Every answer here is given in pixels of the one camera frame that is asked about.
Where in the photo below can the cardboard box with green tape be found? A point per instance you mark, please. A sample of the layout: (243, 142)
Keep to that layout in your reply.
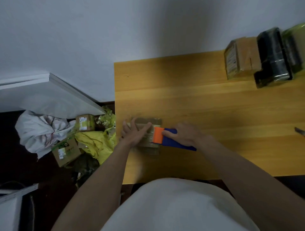
(66, 152)

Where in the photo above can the person's left hand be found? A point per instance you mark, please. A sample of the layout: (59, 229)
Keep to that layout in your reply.
(133, 136)

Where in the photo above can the person's right forearm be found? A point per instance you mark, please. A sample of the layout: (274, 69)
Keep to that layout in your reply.
(250, 188)

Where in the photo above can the brown taped cardboard box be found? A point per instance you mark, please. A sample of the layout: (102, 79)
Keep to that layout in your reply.
(240, 58)

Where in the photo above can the green wrapped parcel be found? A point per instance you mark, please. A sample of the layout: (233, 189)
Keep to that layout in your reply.
(294, 45)

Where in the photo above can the blue and orange box cutter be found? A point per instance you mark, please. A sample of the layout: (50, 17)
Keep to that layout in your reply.
(166, 140)

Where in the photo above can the person's right thumb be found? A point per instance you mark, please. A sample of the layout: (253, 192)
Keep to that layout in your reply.
(169, 134)

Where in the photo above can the person's left forearm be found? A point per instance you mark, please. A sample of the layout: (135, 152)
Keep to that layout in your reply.
(95, 188)

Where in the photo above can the cardboard box with white label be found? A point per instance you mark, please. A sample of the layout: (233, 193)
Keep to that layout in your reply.
(85, 122)

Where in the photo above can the person's white shirt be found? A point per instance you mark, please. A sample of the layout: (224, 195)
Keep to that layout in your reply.
(176, 204)

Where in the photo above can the white frame furniture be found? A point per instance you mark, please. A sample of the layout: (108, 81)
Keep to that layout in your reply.
(12, 207)

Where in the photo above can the crumpled green yellow wrapping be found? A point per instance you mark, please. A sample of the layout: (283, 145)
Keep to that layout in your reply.
(106, 117)

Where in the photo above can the yellow plastic packaging bag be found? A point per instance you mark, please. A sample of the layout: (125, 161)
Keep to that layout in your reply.
(96, 144)

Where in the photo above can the black wrapped parcel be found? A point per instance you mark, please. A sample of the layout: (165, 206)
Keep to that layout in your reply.
(271, 58)

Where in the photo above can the person's left thumb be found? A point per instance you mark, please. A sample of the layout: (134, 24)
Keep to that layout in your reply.
(145, 129)

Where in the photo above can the white plastic bag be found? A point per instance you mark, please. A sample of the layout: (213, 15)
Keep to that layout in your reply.
(40, 133)

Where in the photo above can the dark tool tip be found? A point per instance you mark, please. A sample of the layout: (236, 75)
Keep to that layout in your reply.
(300, 131)

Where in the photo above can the person's right hand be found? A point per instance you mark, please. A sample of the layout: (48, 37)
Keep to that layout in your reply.
(188, 135)

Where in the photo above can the small brown cardboard parcel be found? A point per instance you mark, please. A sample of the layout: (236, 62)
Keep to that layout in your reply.
(152, 145)

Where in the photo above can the white board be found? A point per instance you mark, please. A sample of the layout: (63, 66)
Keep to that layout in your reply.
(45, 95)

